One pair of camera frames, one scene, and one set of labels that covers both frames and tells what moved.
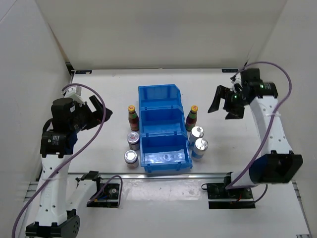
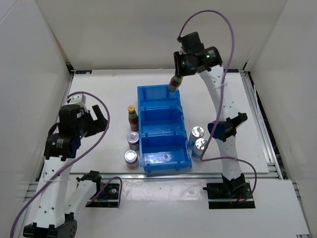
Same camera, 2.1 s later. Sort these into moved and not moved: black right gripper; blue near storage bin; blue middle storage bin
Moved: black right gripper
Not moved: blue near storage bin; blue middle storage bin
